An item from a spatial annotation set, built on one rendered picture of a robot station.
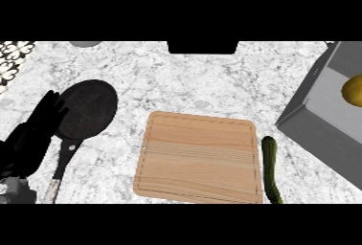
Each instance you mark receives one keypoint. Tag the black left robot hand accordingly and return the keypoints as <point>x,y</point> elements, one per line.
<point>28,140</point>

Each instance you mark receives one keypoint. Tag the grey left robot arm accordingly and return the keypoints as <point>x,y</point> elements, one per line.
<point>17,190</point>

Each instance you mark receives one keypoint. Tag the wooden cutting board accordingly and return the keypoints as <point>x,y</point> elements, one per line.
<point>200,156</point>

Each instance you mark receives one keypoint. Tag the grey box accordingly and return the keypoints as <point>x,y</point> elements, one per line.
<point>325,118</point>

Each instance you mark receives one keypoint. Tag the yellow lemon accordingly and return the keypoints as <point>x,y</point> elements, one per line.
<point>355,91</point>

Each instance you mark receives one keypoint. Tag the black frying pan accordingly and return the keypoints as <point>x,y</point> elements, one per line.
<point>87,107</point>

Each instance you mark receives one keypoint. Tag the black white patterned tile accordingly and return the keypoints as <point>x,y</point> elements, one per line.
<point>11,60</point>

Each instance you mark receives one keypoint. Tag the grey round object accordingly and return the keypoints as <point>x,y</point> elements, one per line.
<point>85,43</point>

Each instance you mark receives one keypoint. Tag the black rectangular object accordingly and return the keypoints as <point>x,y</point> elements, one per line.
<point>203,47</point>

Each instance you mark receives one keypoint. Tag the green cucumber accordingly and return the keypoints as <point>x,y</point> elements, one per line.
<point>271,169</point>

